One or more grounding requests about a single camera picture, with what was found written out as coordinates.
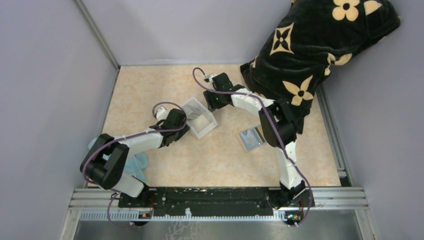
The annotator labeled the white plastic card box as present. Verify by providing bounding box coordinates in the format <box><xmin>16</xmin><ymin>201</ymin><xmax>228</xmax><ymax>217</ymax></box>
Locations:
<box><xmin>181</xmin><ymin>97</ymin><xmax>218</xmax><ymax>140</ymax></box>

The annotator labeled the thin credit card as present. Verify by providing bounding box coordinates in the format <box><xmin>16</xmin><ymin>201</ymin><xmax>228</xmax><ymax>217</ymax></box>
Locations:
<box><xmin>239</xmin><ymin>127</ymin><xmax>265</xmax><ymax>151</ymax></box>

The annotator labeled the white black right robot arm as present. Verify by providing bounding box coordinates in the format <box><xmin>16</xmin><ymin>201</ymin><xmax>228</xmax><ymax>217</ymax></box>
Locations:
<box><xmin>203</xmin><ymin>73</ymin><xmax>306</xmax><ymax>206</ymax></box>

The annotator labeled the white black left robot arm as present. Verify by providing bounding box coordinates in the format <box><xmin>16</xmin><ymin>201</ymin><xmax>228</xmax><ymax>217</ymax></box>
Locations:
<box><xmin>80</xmin><ymin>108</ymin><xmax>189</xmax><ymax>207</ymax></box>

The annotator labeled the light blue cloth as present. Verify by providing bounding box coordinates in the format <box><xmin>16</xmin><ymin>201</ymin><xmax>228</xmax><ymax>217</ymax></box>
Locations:
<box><xmin>80</xmin><ymin>133</ymin><xmax>148</xmax><ymax>190</ymax></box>

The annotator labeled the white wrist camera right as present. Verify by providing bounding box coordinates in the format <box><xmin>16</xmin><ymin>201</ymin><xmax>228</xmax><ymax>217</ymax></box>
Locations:
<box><xmin>203</xmin><ymin>73</ymin><xmax>217</xmax><ymax>84</ymax></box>

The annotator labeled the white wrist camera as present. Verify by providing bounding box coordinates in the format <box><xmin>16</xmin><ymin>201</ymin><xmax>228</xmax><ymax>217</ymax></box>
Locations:
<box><xmin>155</xmin><ymin>106</ymin><xmax>169</xmax><ymax>121</ymax></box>
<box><xmin>203</xmin><ymin>73</ymin><xmax>217</xmax><ymax>84</ymax></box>

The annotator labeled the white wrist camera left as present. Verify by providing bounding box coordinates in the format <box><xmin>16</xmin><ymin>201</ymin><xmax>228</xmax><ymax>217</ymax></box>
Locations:
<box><xmin>155</xmin><ymin>106</ymin><xmax>169</xmax><ymax>121</ymax></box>

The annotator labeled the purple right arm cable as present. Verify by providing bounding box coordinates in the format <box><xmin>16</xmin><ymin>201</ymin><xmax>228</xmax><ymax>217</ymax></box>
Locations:
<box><xmin>192</xmin><ymin>67</ymin><xmax>314</xmax><ymax>228</ymax></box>

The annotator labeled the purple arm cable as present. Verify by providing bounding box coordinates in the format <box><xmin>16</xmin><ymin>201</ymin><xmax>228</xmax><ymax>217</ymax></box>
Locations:
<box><xmin>192</xmin><ymin>67</ymin><xmax>314</xmax><ymax>228</ymax></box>
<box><xmin>81</xmin><ymin>101</ymin><xmax>190</xmax><ymax>230</ymax></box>

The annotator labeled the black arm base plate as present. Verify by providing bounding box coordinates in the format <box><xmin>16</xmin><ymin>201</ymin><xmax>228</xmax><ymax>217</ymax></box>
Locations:
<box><xmin>117</xmin><ymin>187</ymin><xmax>316</xmax><ymax>210</ymax></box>

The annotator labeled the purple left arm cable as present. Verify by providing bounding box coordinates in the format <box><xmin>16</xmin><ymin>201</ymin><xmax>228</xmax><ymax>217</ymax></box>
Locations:
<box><xmin>81</xmin><ymin>101</ymin><xmax>190</xmax><ymax>230</ymax></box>

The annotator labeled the aluminium frame rail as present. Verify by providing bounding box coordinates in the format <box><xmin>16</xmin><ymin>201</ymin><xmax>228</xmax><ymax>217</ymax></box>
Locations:
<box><xmin>60</xmin><ymin>187</ymin><xmax>380</xmax><ymax>240</ymax></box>

